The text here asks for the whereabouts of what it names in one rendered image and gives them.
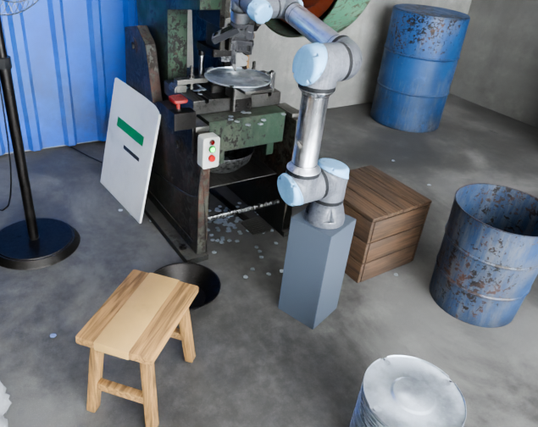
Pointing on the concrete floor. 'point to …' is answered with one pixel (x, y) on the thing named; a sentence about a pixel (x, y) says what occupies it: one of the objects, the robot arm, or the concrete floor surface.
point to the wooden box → (381, 222)
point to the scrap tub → (490, 253)
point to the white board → (130, 147)
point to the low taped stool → (138, 335)
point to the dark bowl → (210, 290)
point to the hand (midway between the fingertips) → (233, 67)
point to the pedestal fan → (41, 234)
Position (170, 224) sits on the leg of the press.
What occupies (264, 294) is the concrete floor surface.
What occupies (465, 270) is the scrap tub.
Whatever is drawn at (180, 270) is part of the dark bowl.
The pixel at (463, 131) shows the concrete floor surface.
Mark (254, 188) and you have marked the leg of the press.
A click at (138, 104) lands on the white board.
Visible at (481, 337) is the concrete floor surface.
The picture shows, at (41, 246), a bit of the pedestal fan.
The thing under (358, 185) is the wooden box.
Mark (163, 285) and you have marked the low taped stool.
